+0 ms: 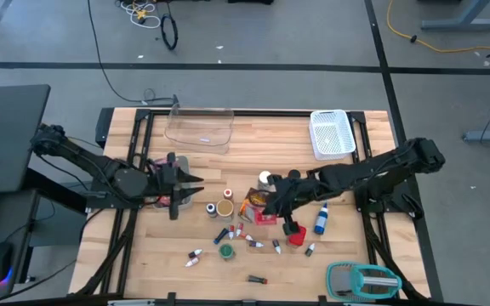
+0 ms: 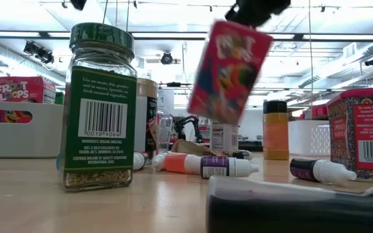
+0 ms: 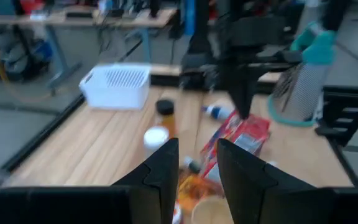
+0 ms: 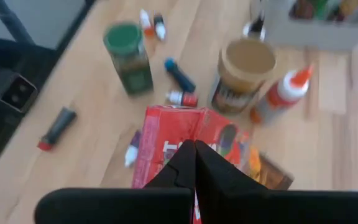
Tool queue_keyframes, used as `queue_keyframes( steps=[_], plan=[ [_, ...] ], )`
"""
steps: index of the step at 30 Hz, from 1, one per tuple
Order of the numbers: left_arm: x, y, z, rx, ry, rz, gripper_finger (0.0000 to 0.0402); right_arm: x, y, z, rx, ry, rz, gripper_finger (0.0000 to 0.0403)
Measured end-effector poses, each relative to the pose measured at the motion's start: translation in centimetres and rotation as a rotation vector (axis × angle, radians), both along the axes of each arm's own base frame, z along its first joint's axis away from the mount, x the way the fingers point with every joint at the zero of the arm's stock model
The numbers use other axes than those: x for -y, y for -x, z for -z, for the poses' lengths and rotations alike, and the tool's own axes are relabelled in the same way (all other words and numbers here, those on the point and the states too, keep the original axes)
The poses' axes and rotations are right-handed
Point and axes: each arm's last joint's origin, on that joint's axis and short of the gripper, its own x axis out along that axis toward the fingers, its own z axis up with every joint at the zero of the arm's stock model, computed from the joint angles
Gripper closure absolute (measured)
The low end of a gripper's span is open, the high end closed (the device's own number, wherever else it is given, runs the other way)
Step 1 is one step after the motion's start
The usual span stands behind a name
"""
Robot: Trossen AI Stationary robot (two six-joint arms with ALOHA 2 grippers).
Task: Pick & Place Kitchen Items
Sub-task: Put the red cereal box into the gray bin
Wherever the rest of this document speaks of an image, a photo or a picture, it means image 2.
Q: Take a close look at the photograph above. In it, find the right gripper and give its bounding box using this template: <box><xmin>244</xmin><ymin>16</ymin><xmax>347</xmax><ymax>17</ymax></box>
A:
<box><xmin>224</xmin><ymin>0</ymin><xmax>291</xmax><ymax>28</ymax></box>

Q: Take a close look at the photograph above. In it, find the red Froot Loops cereal box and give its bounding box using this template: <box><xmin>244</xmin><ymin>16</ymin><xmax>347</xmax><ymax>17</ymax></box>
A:
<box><xmin>187</xmin><ymin>19</ymin><xmax>274</xmax><ymax>126</ymax></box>
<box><xmin>0</xmin><ymin>76</ymin><xmax>57</xmax><ymax>124</ymax></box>

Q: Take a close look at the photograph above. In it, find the white spice jar tan lid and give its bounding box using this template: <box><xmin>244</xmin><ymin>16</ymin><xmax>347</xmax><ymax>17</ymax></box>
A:
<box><xmin>135</xmin><ymin>77</ymin><xmax>159</xmax><ymax>159</ymax></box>

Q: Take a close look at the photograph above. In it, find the oregano glass jar green lid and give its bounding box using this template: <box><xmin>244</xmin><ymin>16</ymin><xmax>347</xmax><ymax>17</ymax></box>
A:
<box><xmin>58</xmin><ymin>22</ymin><xmax>139</xmax><ymax>193</ymax></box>

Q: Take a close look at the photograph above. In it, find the orange spice jar black lid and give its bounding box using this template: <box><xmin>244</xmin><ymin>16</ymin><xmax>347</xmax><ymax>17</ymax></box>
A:
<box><xmin>262</xmin><ymin>100</ymin><xmax>290</xmax><ymax>161</ymax></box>

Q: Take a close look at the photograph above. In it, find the dark green dropper bottle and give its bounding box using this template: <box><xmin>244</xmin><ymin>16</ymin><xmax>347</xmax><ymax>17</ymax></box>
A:
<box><xmin>231</xmin><ymin>149</ymin><xmax>254</xmax><ymax>162</ymax></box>

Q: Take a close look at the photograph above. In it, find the red smoked paprika tin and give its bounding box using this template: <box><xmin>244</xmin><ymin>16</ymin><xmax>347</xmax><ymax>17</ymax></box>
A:
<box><xmin>327</xmin><ymin>86</ymin><xmax>373</xmax><ymax>182</ymax></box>

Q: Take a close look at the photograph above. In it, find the purple label dropper bottle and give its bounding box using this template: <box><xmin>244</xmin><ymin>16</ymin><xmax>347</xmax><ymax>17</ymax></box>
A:
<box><xmin>200</xmin><ymin>155</ymin><xmax>260</xmax><ymax>179</ymax></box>

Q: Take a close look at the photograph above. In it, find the red label dropper bottle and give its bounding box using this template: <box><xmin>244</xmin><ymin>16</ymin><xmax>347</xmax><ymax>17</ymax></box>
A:
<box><xmin>133</xmin><ymin>151</ymin><xmax>150</xmax><ymax>172</ymax></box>

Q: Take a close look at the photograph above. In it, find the orange dropper bottle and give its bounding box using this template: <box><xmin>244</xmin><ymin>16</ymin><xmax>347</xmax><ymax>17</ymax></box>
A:
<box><xmin>163</xmin><ymin>152</ymin><xmax>202</xmax><ymax>175</ymax></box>

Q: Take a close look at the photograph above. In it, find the dark purple dropper bottle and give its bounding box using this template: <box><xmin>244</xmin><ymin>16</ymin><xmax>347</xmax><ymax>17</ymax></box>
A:
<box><xmin>289</xmin><ymin>157</ymin><xmax>358</xmax><ymax>186</ymax></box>

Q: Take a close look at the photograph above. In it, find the red storage bin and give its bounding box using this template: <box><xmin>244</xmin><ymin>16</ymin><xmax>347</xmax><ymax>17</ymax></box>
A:
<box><xmin>302</xmin><ymin>104</ymin><xmax>330</xmax><ymax>120</ymax></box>

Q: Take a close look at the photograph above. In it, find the white perforated plastic basket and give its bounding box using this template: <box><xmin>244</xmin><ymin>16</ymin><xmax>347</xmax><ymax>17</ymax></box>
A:
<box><xmin>288</xmin><ymin>119</ymin><xmax>335</xmax><ymax>157</ymax></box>

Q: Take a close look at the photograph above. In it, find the tan paper packet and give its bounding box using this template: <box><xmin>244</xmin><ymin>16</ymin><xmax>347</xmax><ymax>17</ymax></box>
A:
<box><xmin>170</xmin><ymin>139</ymin><xmax>225</xmax><ymax>157</ymax></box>

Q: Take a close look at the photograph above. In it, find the clear plastic bin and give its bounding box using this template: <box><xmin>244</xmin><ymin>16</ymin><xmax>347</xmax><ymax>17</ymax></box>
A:
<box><xmin>156</xmin><ymin>113</ymin><xmax>174</xmax><ymax>155</ymax></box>

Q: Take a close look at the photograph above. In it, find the dark bottle red cap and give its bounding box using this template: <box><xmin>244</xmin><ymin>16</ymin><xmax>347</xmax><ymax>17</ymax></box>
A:
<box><xmin>205</xmin><ymin>176</ymin><xmax>373</xmax><ymax>233</ymax></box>

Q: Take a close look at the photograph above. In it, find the black metal frame stand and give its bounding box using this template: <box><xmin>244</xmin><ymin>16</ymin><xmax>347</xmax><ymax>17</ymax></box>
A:
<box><xmin>158</xmin><ymin>82</ymin><xmax>192</xmax><ymax>89</ymax></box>

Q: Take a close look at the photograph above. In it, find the grey plastic bin with handle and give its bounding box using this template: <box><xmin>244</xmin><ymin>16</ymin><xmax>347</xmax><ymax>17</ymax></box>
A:
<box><xmin>0</xmin><ymin>100</ymin><xmax>65</xmax><ymax>159</ymax></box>

